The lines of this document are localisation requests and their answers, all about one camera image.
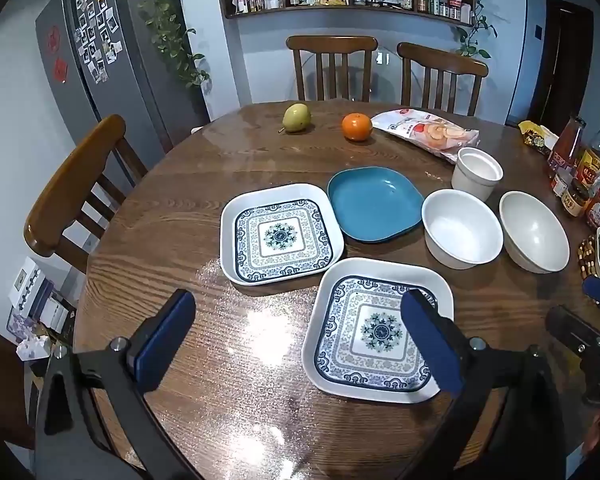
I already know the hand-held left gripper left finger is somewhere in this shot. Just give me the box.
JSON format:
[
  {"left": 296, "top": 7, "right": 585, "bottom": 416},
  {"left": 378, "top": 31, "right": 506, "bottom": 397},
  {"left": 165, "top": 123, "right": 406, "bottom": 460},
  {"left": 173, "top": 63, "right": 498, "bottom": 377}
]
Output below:
[{"left": 32, "top": 289, "right": 203, "bottom": 480}]

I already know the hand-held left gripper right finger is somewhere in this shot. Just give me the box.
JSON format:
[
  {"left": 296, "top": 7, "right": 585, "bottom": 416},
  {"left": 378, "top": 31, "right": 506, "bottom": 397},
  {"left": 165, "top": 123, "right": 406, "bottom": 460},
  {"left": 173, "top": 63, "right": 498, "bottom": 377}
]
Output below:
[{"left": 400, "top": 289, "right": 581, "bottom": 480}]

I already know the blue patterned square plate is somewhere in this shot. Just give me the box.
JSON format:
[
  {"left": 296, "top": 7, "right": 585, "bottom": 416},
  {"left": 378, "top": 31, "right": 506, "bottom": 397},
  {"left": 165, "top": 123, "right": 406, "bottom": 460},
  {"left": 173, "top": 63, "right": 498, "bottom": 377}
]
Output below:
[
  {"left": 300, "top": 257, "right": 455, "bottom": 405},
  {"left": 220, "top": 183, "right": 346, "bottom": 287}
]

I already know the cream ceramic bowl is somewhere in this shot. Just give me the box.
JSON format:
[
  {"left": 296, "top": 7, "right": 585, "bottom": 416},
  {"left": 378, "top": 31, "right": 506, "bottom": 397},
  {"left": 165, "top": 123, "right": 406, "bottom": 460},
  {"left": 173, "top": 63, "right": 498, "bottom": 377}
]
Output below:
[{"left": 498, "top": 191, "right": 571, "bottom": 274}]

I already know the white ceramic bowl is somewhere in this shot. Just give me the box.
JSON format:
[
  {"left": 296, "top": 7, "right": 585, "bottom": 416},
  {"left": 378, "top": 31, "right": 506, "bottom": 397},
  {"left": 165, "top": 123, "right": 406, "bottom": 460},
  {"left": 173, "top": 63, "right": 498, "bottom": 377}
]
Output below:
[{"left": 421, "top": 188, "right": 504, "bottom": 270}]

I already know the plain blue square plate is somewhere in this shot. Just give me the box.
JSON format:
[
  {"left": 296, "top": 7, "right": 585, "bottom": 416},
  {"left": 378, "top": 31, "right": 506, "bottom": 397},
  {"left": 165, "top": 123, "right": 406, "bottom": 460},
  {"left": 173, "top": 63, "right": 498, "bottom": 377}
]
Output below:
[{"left": 327, "top": 166, "right": 425, "bottom": 245}]

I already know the white straight-sided cup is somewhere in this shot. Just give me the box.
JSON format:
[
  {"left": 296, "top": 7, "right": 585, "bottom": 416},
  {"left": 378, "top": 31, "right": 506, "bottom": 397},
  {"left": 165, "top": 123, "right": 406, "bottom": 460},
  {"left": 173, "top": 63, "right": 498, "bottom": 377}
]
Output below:
[{"left": 451, "top": 146, "right": 504, "bottom": 202}]

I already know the wooden bead trivet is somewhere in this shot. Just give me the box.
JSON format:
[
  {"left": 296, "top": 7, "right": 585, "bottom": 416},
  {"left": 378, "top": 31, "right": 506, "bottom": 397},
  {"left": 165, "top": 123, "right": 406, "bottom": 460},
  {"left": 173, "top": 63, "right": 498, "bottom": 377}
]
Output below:
[{"left": 577, "top": 237, "right": 600, "bottom": 312}]

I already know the brown sauce jar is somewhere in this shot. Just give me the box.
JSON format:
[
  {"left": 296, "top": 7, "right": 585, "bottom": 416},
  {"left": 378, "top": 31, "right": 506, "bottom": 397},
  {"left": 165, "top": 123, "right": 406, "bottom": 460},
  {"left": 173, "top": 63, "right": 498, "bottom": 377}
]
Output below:
[{"left": 562, "top": 180, "right": 591, "bottom": 218}]

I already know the crumpled white tissue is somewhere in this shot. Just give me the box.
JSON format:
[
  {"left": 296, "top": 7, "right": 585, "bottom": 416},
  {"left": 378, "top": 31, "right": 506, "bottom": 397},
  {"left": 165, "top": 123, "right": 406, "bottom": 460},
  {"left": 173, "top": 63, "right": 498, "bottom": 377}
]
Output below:
[{"left": 16, "top": 335, "right": 53, "bottom": 361}]

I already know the yellow-capped vinegar bottle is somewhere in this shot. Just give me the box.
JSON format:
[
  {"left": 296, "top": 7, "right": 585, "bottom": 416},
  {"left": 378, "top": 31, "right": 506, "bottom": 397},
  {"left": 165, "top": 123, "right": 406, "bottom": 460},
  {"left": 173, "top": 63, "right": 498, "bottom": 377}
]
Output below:
[{"left": 575, "top": 112, "right": 600, "bottom": 187}]

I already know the red ketchup bottle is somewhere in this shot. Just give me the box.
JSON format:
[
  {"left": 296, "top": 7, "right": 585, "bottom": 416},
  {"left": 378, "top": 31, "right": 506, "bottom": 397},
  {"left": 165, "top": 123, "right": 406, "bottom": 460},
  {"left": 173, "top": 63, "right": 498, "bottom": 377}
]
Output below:
[{"left": 546, "top": 116, "right": 587, "bottom": 181}]

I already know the yellow snack packet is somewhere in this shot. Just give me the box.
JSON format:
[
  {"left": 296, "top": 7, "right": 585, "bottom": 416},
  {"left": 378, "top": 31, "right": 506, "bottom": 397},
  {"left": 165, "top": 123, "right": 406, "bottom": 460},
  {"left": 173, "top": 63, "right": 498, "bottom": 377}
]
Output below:
[{"left": 517, "top": 120, "right": 561, "bottom": 154}]

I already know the brown wooden chair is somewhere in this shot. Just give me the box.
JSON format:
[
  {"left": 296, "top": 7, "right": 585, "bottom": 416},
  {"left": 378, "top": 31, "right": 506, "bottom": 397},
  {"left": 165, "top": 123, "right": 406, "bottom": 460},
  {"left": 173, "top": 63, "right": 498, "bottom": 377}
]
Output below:
[
  {"left": 396, "top": 42, "right": 489, "bottom": 117},
  {"left": 24, "top": 114, "right": 149, "bottom": 274},
  {"left": 286, "top": 35, "right": 379, "bottom": 104}
]

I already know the white pink snack bag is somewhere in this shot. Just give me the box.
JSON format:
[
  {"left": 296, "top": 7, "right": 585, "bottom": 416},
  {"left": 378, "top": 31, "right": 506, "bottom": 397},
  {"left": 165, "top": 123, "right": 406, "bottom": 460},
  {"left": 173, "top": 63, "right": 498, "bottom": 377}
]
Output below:
[{"left": 370, "top": 108, "right": 481, "bottom": 165}]

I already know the orange tangerine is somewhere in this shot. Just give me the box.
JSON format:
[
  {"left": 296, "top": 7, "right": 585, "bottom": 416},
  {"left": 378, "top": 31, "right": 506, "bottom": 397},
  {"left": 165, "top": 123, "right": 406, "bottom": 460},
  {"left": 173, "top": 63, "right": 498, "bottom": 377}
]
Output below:
[{"left": 341, "top": 112, "right": 373, "bottom": 142}]

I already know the dark wooden door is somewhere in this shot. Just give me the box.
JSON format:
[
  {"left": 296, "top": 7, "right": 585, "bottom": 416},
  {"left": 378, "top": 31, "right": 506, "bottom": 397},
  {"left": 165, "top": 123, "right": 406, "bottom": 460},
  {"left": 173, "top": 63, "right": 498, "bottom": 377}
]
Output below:
[{"left": 527, "top": 0, "right": 594, "bottom": 126}]

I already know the grey refrigerator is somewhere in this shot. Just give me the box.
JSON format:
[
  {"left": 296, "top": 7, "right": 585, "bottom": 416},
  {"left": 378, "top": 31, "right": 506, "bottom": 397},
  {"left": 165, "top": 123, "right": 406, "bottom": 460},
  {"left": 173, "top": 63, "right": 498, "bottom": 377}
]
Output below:
[{"left": 35, "top": 0, "right": 216, "bottom": 161}]

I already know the green pear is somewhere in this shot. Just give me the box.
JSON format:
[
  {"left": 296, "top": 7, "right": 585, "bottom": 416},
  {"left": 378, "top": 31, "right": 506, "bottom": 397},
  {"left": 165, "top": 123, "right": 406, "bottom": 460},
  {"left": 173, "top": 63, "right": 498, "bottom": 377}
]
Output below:
[{"left": 278, "top": 102, "right": 312, "bottom": 134}]

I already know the thin green vine plant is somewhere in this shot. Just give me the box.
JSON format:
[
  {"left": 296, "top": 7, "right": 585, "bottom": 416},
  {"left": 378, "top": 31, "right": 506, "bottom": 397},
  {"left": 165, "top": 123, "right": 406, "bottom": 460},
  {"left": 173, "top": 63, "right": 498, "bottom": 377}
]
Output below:
[{"left": 452, "top": 0, "right": 498, "bottom": 59}]

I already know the bushy green vine plant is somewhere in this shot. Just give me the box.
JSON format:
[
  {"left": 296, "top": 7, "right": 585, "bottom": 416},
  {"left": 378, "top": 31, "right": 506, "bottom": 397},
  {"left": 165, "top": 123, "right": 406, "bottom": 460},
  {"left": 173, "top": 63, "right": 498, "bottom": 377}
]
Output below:
[{"left": 124, "top": 0, "right": 212, "bottom": 89}]

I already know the group of fridge photo magnets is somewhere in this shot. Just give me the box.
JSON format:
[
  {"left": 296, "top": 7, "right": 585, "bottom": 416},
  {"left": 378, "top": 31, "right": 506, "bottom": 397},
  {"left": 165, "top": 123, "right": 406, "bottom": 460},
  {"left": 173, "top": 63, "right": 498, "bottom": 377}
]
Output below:
[{"left": 72, "top": 0, "right": 124, "bottom": 84}]

